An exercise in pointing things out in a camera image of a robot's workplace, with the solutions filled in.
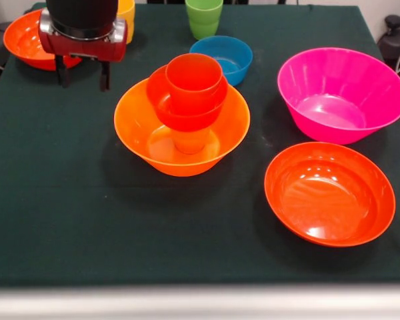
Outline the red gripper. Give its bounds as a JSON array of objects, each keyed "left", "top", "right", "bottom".
[{"left": 38, "top": 8, "right": 128, "bottom": 92}]

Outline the large red bowl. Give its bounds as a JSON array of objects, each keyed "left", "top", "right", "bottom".
[
  {"left": 264, "top": 141, "right": 397, "bottom": 248},
  {"left": 3, "top": 9, "right": 83, "bottom": 71}
]

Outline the large orange bowl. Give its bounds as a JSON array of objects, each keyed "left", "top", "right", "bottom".
[{"left": 113, "top": 77, "right": 251, "bottom": 177}]

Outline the red cup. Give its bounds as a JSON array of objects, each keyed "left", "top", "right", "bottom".
[{"left": 165, "top": 53, "right": 223, "bottom": 117}]

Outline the small red bowl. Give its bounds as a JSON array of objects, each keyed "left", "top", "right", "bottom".
[{"left": 145, "top": 65, "right": 229, "bottom": 133}]

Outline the orange cup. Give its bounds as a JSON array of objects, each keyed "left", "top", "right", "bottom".
[{"left": 171, "top": 127, "right": 211, "bottom": 155}]

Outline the large pink bowl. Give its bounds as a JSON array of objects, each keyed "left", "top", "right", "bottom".
[{"left": 277, "top": 47, "right": 400, "bottom": 145}]

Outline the yellow cup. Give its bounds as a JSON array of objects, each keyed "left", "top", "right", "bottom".
[{"left": 116, "top": 0, "right": 136, "bottom": 45}]

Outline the green cup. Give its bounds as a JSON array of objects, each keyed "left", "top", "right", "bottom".
[{"left": 185, "top": 0, "right": 224, "bottom": 41}]

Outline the dark green table cloth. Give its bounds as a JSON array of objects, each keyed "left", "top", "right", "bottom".
[{"left": 0, "top": 2, "right": 400, "bottom": 287}]

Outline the blue bowl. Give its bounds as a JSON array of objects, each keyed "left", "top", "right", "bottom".
[{"left": 189, "top": 35, "right": 253, "bottom": 87}]

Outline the black round device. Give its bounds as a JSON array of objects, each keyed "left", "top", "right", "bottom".
[{"left": 376, "top": 15, "right": 400, "bottom": 73}]

